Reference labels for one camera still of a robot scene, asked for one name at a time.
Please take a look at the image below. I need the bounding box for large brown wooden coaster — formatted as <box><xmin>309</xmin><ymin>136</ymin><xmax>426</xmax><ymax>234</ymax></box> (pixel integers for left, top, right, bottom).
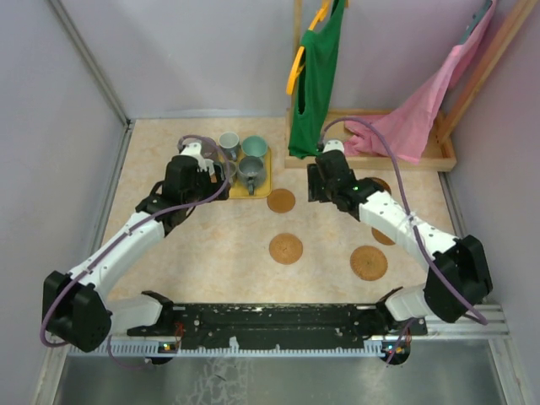
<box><xmin>371</xmin><ymin>177</ymin><xmax>392</xmax><ymax>194</ymax></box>

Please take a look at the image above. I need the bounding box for small orange wooden coaster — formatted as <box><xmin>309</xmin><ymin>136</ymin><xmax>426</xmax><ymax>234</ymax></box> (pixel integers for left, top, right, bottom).
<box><xmin>371</xmin><ymin>228</ymin><xmax>395</xmax><ymax>246</ymax></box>

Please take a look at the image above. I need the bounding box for light wooden coaster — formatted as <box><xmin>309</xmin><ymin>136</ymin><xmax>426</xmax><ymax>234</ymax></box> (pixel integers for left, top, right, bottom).
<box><xmin>269</xmin><ymin>233</ymin><xmax>303</xmax><ymax>265</ymax></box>

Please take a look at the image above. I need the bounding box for large woven rattan coaster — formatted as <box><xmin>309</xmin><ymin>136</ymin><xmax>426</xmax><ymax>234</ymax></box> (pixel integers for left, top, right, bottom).
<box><xmin>349</xmin><ymin>246</ymin><xmax>388</xmax><ymax>281</ymax></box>

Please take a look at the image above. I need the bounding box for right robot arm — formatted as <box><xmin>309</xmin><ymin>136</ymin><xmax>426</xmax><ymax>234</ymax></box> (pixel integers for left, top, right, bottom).
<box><xmin>307</xmin><ymin>140</ymin><xmax>493</xmax><ymax>334</ymax></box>

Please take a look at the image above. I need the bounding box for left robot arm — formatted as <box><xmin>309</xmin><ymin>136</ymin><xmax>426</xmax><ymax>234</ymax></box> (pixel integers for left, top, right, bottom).
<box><xmin>39</xmin><ymin>135</ymin><xmax>230</xmax><ymax>353</ymax></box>

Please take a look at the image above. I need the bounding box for purple mug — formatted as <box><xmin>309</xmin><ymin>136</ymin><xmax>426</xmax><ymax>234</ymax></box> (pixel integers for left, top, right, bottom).
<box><xmin>201</xmin><ymin>139</ymin><xmax>219</xmax><ymax>161</ymax></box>

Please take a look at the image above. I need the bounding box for green shirt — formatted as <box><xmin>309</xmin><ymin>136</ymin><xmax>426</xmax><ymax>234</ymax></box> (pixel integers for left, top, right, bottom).
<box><xmin>288</xmin><ymin>0</ymin><xmax>347</xmax><ymax>160</ymax></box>

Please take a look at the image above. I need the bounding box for small olive mug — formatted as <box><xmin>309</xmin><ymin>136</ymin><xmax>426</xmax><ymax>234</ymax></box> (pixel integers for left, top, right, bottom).
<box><xmin>225</xmin><ymin>161</ymin><xmax>237</xmax><ymax>186</ymax></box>

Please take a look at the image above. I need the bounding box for yellow tray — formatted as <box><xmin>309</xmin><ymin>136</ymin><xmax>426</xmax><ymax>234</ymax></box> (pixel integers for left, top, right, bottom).
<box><xmin>206</xmin><ymin>149</ymin><xmax>273</xmax><ymax>199</ymax></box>

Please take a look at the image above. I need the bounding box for grey-white mug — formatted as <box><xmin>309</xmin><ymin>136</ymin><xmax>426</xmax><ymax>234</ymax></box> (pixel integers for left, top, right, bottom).
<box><xmin>218</xmin><ymin>132</ymin><xmax>240</xmax><ymax>162</ymax></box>

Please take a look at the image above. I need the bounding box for dark speckled grey mug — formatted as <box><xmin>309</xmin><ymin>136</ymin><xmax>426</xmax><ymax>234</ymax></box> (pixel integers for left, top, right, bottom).
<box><xmin>237</xmin><ymin>156</ymin><xmax>267</xmax><ymax>196</ymax></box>

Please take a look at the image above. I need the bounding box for teal mug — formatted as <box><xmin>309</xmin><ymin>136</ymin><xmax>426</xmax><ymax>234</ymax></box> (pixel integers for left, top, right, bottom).
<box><xmin>241</xmin><ymin>135</ymin><xmax>268</xmax><ymax>159</ymax></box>

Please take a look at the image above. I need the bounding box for pink shirt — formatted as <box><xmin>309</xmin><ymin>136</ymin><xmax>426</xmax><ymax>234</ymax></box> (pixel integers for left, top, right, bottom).
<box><xmin>364</xmin><ymin>1</ymin><xmax>497</xmax><ymax>164</ymax></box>

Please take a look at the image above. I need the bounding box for wooden rack base tray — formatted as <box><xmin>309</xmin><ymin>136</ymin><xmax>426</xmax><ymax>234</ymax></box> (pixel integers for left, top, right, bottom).
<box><xmin>284</xmin><ymin>109</ymin><xmax>456</xmax><ymax>172</ymax></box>

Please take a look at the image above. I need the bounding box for yellow hanger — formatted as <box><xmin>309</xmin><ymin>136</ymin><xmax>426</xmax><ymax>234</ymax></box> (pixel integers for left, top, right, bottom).
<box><xmin>286</xmin><ymin>1</ymin><xmax>349</xmax><ymax>95</ymax></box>

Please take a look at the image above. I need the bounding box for grey hanger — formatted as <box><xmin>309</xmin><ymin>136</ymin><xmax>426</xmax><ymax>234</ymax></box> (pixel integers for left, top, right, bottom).
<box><xmin>458</xmin><ymin>0</ymin><xmax>493</xmax><ymax>45</ymax></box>

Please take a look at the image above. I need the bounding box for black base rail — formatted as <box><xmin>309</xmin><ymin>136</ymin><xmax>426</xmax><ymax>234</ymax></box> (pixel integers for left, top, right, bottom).
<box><xmin>127</xmin><ymin>304</ymin><xmax>405</xmax><ymax>351</ymax></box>

